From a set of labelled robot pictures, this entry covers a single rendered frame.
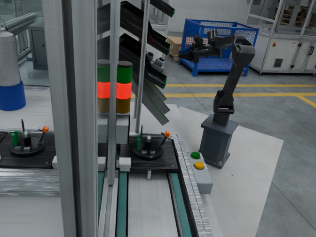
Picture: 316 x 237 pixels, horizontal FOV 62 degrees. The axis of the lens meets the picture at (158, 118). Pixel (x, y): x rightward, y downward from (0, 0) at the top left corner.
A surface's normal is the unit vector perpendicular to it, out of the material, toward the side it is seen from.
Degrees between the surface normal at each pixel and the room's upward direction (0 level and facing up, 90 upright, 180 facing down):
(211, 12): 90
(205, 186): 90
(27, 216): 0
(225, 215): 0
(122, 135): 90
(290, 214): 0
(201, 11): 90
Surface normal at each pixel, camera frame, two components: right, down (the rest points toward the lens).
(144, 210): 0.11, -0.88
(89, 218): 0.09, 0.47
